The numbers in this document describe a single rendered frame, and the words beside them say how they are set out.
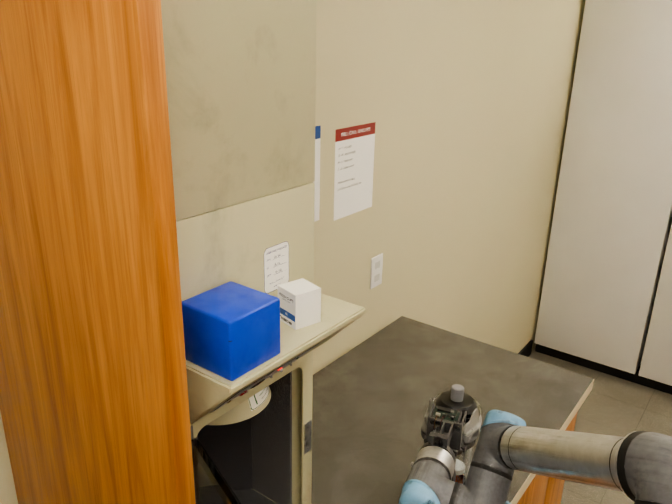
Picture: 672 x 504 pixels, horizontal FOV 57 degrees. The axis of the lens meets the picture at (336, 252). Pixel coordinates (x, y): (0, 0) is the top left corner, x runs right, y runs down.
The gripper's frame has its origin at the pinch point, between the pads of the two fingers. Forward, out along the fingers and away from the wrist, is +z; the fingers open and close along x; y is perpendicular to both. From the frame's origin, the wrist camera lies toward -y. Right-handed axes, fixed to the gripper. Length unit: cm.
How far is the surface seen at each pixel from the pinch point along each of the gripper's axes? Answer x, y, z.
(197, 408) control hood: 28, 30, -58
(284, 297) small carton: 23, 41, -40
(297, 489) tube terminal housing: 27.1, -9.0, -25.7
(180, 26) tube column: 30, 81, -52
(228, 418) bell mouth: 32, 18, -43
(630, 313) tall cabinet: -59, -68, 242
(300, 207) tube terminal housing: 24, 53, -30
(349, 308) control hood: 15.0, 36.1, -30.3
